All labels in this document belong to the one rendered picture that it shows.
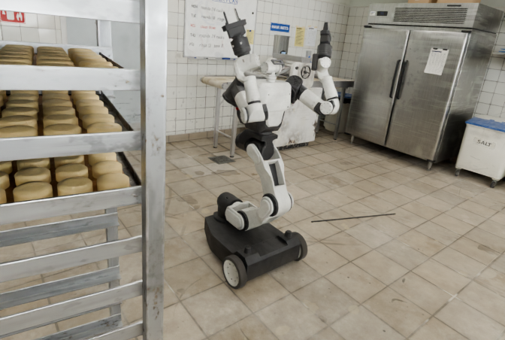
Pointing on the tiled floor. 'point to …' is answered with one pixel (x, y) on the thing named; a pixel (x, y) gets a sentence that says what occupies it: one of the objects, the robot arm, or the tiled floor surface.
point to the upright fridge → (436, 118)
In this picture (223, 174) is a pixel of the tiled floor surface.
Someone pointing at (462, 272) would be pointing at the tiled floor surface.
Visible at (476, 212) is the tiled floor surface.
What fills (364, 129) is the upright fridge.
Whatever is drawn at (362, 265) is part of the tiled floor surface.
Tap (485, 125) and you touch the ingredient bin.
